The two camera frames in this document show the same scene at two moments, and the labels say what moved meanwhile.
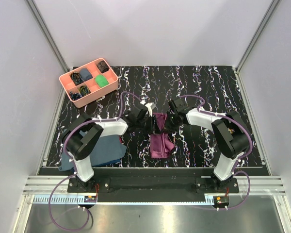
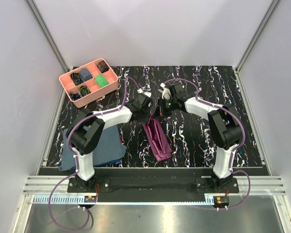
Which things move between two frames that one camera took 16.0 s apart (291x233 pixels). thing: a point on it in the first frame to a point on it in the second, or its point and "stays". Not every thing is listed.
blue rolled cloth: x=85 y=74 stays
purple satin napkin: x=160 y=145 stays
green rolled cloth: x=101 y=80 stays
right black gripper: x=167 y=125 to x=160 y=111
